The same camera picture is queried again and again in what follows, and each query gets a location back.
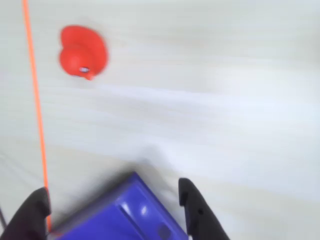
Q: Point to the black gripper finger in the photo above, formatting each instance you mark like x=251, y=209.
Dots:
x=27, y=217
x=200, y=220

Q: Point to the blue plastic box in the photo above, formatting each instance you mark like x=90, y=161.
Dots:
x=120, y=220

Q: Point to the red rubber duck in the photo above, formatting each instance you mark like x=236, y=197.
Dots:
x=82, y=50

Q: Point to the orange tape strip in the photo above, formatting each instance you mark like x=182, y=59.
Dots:
x=38, y=105

